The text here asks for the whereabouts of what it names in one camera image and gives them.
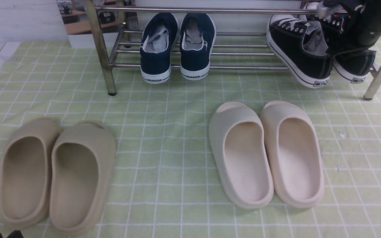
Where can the navy canvas sneaker left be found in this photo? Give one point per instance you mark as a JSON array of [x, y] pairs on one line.
[[160, 35]]

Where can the black canvas sneaker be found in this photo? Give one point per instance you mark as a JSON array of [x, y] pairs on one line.
[[352, 66], [302, 47]]

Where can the navy canvas sneaker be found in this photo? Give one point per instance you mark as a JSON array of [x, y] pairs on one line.
[[198, 35], [160, 35]]

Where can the tan foam slide right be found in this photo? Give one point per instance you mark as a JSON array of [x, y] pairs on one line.
[[83, 159]]

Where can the cream foam slide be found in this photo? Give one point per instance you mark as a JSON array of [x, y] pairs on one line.
[[236, 137], [293, 152]]

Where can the tan foam slide left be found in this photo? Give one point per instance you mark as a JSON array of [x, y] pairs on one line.
[[26, 172]]

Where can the cream foam slide left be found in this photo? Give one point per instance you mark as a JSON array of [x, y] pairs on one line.
[[236, 137]]

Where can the cream foam slide right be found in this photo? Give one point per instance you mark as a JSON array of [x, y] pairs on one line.
[[293, 152]]

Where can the navy canvas sneaker right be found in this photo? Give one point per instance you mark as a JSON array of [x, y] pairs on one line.
[[198, 35]]

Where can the green checkered tablecloth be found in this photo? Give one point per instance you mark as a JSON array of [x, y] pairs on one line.
[[165, 182]]

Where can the black left gripper tips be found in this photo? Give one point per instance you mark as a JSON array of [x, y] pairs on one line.
[[14, 234]]

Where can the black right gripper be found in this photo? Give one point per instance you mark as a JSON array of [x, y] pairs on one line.
[[360, 30]]

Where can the metal shoe rack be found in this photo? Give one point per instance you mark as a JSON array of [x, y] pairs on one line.
[[108, 59]]

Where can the tan foam slide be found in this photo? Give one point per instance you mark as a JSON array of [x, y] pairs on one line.
[[83, 159], [26, 172]]

